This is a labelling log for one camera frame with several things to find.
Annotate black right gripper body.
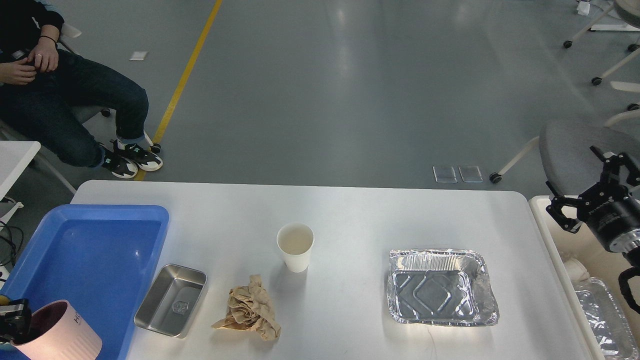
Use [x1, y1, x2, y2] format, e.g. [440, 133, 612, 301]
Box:
[577, 183, 640, 253]

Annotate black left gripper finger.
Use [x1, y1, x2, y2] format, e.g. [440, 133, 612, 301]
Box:
[0, 298, 32, 343]

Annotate pink plastic mug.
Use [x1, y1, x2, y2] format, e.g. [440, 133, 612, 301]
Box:
[10, 300, 103, 360]

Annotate stainless steel tray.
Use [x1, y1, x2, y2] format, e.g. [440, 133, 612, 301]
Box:
[134, 263, 208, 338]

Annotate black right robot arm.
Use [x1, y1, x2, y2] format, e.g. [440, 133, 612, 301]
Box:
[546, 145, 640, 313]

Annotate teal ceramic mug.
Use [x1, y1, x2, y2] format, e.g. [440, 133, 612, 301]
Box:
[0, 294, 11, 306]

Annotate grey office chair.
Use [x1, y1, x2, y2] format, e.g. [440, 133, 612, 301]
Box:
[489, 120, 640, 196]

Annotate white plastic bin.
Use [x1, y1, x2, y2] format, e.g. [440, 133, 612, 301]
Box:
[529, 195, 639, 360]

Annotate white chair legs background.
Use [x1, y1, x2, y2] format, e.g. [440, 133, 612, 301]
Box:
[563, 0, 640, 112]

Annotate paper cup in bin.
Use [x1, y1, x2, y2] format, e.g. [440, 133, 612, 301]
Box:
[563, 258, 591, 283]

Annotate clear floor plate right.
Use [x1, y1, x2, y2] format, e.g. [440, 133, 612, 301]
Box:
[457, 165, 483, 183]

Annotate clear floor plate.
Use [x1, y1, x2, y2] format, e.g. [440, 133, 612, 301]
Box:
[457, 165, 483, 183]
[432, 166, 458, 183]

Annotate blue plastic tray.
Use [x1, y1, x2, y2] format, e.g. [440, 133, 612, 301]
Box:
[1, 203, 170, 360]

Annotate clear floor plate left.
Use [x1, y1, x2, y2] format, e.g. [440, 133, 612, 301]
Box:
[432, 166, 458, 183]

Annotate foil tray in bin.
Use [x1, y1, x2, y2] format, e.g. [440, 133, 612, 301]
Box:
[571, 276, 639, 360]

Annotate aluminium foil tray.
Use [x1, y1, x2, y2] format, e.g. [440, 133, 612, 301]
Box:
[386, 248, 499, 327]

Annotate white side table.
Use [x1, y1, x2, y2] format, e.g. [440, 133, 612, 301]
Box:
[0, 140, 42, 223]

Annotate seated person in black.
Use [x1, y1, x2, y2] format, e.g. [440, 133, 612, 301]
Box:
[0, 0, 163, 179]

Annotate grey white rolling chair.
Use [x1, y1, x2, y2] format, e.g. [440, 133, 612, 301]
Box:
[0, 23, 162, 194]

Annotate crumpled brown paper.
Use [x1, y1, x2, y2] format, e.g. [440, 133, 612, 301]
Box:
[210, 274, 282, 341]

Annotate white paper cup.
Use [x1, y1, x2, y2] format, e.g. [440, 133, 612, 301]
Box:
[276, 222, 315, 273]

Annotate black cables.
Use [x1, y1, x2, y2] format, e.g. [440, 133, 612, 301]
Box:
[0, 220, 26, 281]

